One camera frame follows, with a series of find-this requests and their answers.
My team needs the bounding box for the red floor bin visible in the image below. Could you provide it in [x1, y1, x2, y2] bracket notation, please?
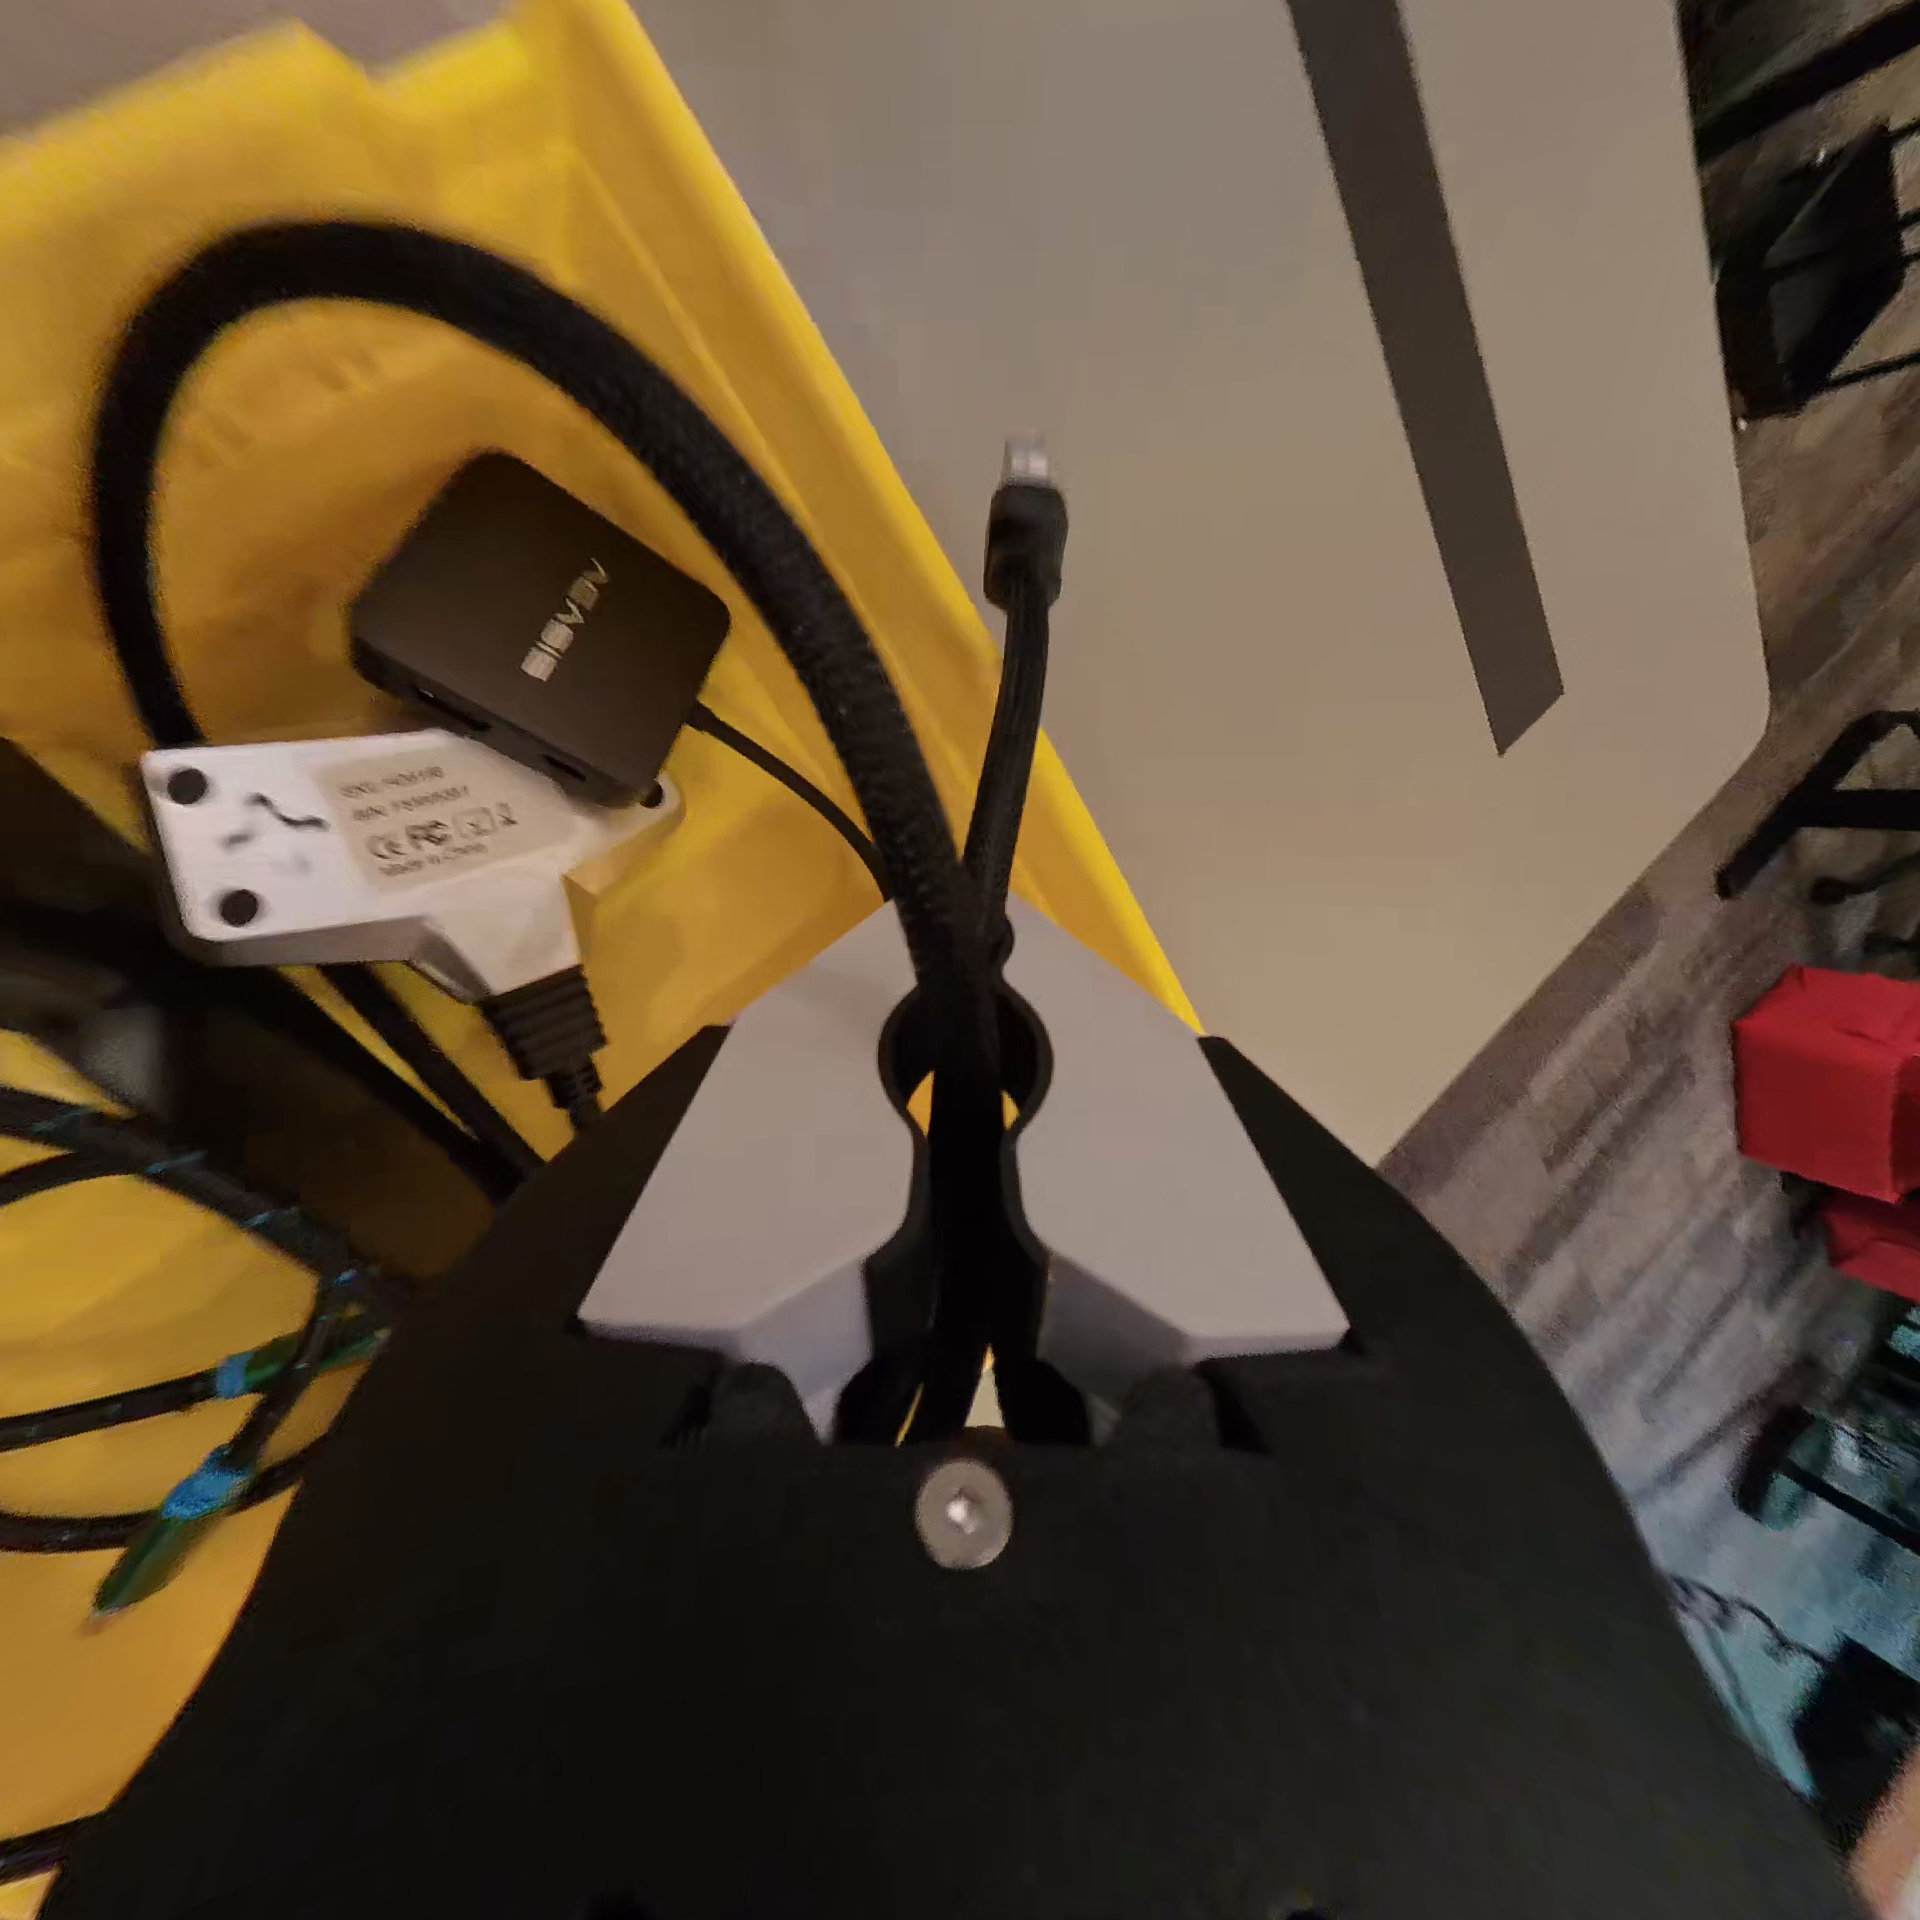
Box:
[1734, 967, 1920, 1203]
[1823, 1200, 1920, 1298]

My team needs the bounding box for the black hdmi adapter box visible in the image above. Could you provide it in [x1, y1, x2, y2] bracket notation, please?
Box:
[345, 450, 736, 812]

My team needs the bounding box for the yellow plastic bin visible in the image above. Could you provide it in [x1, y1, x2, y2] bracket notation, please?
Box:
[0, 0, 1209, 1876]

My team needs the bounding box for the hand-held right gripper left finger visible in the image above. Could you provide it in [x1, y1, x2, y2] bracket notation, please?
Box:
[572, 900, 961, 1370]

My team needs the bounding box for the black metal desk frame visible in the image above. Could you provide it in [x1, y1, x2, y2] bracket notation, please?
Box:
[1688, 0, 1920, 423]

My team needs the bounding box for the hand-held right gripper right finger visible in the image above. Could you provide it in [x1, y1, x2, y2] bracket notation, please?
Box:
[975, 930, 1358, 1376]

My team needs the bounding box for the white labelled adapter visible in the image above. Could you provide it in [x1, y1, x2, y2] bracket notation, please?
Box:
[141, 729, 686, 1128]

